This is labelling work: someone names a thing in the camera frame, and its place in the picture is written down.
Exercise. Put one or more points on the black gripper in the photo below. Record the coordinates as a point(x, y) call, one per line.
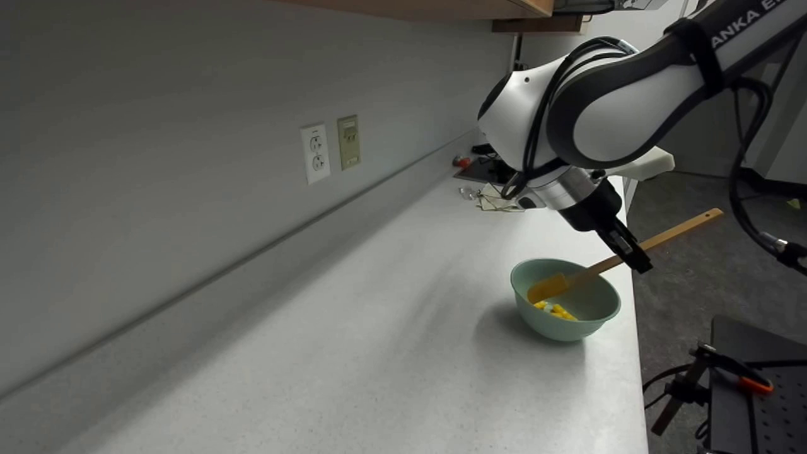
point(597, 209)

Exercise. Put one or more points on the green mixing bowl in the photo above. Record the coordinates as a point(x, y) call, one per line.
point(591, 302)

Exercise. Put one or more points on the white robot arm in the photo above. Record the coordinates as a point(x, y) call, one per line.
point(604, 104)

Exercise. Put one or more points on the black perforated robot base table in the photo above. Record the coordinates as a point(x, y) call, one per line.
point(741, 421)

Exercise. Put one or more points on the yellow food in bowl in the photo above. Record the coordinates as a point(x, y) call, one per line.
point(556, 311)

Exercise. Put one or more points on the beige folded cloth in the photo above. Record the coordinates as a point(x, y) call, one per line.
point(486, 196)

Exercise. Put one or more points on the orange-handled clamp tool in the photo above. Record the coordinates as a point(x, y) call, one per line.
point(747, 378)

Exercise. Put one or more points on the beige wall switch plate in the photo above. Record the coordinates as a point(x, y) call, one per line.
point(348, 141)

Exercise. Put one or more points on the white wall power outlet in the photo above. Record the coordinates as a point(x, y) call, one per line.
point(315, 151)

